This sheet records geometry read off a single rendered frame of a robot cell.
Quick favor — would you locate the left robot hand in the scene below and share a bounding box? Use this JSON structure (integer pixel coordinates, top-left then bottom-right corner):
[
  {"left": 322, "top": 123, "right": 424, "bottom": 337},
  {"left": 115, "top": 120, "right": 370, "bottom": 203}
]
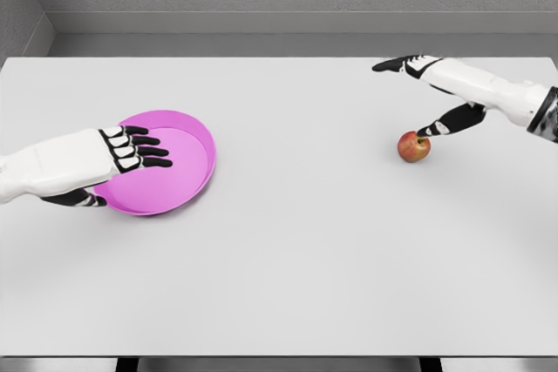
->
[{"left": 40, "top": 125, "right": 173, "bottom": 209}]

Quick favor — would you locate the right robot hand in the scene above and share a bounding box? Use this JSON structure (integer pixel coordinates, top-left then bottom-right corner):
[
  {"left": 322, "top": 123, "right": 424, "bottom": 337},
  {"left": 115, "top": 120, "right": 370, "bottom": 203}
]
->
[{"left": 371, "top": 55, "right": 494, "bottom": 138}]

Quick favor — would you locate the red apple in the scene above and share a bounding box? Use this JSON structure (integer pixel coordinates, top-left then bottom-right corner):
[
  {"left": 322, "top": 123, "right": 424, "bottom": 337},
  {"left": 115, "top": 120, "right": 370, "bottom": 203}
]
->
[{"left": 397, "top": 130, "right": 432, "bottom": 163}]

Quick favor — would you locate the pink round plate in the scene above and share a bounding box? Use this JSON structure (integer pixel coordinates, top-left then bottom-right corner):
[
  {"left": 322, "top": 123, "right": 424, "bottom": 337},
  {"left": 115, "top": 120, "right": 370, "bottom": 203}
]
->
[{"left": 93, "top": 110, "right": 217, "bottom": 216}]

